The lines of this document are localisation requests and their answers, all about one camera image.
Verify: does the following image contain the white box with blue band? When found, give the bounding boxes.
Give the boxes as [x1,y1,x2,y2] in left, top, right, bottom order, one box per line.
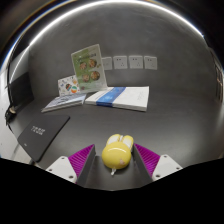
[84,85,150,112]

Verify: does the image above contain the grey striped booklet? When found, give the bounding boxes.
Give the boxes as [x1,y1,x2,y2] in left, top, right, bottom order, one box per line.
[40,92,88,114]

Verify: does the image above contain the white colourful sticker card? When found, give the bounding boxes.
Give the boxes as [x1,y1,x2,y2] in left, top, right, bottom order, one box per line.
[57,74,80,98]

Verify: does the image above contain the black cable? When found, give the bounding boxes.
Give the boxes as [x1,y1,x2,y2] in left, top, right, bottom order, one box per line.
[3,53,19,128]

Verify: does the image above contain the green food poster sheet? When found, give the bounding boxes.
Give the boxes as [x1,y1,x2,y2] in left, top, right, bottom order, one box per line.
[70,43,108,94]

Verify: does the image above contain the yellow rabbit-shaped computer mouse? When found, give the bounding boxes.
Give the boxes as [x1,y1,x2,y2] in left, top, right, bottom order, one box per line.
[101,133,135,176]

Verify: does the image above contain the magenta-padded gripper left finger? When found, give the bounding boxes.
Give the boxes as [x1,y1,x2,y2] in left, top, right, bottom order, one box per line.
[45,143,101,188]

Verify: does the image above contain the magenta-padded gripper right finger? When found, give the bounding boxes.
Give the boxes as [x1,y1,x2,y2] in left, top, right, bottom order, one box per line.
[131,143,184,186]

